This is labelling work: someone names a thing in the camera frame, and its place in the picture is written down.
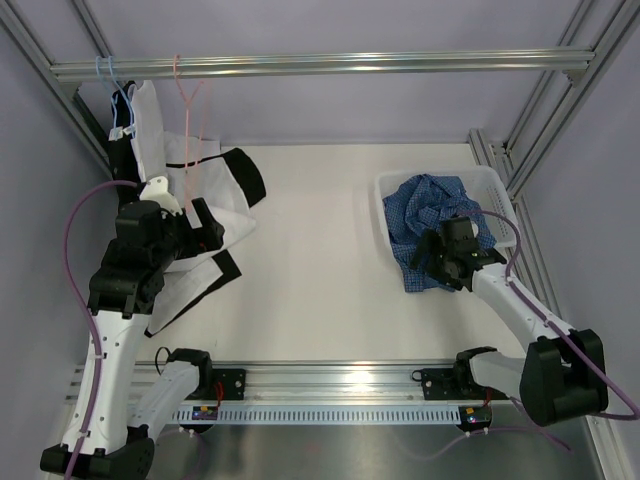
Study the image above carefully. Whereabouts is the blue plaid shirt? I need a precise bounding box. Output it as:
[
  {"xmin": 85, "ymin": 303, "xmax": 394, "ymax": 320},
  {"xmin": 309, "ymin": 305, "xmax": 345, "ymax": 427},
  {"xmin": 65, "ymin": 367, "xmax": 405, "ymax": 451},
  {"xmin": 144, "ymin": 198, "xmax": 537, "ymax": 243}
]
[{"xmin": 383, "ymin": 174, "xmax": 496, "ymax": 293}]

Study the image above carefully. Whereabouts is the white and black shirt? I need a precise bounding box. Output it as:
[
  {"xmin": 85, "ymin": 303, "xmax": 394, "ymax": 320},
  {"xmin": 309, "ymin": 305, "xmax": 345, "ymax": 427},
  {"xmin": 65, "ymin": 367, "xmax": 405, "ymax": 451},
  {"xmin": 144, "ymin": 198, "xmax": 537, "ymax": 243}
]
[{"xmin": 107, "ymin": 79, "xmax": 267, "ymax": 339}]

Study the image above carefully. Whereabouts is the blue wire hanger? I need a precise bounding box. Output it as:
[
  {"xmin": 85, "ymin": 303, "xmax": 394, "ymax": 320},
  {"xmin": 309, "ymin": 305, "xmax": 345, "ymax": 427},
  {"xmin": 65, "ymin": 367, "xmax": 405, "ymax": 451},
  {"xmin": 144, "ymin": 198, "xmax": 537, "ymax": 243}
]
[{"xmin": 94, "ymin": 56, "xmax": 136, "ymax": 142}]

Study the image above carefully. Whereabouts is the pink wire hanger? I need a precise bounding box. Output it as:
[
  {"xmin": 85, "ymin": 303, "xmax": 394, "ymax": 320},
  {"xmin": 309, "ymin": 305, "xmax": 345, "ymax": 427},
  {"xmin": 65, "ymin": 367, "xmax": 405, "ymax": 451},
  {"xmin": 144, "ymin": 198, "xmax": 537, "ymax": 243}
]
[{"xmin": 171, "ymin": 53, "xmax": 209, "ymax": 211}]

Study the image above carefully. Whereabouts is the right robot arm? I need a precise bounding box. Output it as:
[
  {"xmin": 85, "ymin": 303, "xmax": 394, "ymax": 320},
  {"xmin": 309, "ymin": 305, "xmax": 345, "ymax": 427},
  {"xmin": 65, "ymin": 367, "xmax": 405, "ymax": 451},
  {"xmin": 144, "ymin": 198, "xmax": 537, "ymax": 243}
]
[{"xmin": 410, "ymin": 217, "xmax": 609, "ymax": 426}]

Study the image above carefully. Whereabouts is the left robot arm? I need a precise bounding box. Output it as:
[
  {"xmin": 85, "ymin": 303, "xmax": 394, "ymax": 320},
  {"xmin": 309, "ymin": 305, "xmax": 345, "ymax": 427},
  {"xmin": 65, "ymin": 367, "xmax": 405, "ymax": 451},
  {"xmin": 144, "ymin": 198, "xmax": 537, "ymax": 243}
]
[{"xmin": 40, "ymin": 198, "xmax": 224, "ymax": 479}]

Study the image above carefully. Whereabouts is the white plastic basket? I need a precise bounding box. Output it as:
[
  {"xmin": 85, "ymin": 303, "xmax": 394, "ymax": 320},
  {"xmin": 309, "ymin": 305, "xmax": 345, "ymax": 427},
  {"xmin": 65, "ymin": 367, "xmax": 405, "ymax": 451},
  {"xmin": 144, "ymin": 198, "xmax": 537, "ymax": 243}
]
[{"xmin": 374, "ymin": 166, "xmax": 517, "ymax": 260}]

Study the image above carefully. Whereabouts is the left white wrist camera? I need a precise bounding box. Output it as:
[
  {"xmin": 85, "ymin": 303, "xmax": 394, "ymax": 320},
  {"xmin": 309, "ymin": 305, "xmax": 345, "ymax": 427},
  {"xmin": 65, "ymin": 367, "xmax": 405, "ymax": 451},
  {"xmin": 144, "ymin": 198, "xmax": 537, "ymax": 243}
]
[{"xmin": 138, "ymin": 176, "xmax": 184, "ymax": 217}]

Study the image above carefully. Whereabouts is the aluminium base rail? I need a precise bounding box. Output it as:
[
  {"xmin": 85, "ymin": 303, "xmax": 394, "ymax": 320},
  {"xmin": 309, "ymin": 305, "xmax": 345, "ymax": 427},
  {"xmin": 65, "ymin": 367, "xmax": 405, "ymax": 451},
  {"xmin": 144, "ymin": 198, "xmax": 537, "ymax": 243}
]
[{"xmin": 64, "ymin": 362, "xmax": 521, "ymax": 404}]

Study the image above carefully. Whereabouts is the white slotted cable duct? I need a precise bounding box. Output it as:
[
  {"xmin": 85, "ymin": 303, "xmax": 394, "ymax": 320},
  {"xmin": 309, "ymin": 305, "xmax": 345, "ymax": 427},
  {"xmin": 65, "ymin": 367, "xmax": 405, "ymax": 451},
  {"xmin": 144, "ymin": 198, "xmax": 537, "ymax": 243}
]
[{"xmin": 169, "ymin": 405, "xmax": 461, "ymax": 426}]

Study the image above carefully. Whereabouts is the aluminium hanging rail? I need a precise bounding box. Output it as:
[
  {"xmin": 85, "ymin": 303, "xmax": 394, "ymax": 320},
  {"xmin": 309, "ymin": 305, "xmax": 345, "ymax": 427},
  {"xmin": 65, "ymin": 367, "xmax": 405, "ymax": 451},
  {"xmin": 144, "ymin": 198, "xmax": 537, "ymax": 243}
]
[{"xmin": 50, "ymin": 47, "xmax": 595, "ymax": 83}]

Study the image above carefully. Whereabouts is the left aluminium frame post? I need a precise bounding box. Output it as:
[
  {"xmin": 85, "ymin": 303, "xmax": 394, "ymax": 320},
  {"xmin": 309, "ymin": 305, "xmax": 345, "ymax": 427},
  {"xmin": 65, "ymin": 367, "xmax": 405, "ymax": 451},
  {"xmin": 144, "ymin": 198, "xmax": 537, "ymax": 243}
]
[{"xmin": 1, "ymin": 0, "xmax": 112, "ymax": 179}]

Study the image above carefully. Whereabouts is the aluminium frame post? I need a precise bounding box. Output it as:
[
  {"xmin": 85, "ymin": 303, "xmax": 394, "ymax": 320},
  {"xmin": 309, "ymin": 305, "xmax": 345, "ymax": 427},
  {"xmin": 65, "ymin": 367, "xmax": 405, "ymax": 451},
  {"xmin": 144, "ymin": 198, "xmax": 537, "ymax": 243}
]
[
  {"xmin": 1, "ymin": 0, "xmax": 112, "ymax": 179},
  {"xmin": 468, "ymin": 1, "xmax": 639, "ymax": 346}
]

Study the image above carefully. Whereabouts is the right aluminium frame post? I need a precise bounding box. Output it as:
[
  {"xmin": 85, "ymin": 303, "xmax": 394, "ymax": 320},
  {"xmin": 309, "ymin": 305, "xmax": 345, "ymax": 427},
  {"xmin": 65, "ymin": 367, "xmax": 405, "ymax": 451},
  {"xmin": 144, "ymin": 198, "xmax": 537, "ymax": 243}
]
[{"xmin": 468, "ymin": 1, "xmax": 639, "ymax": 346}]

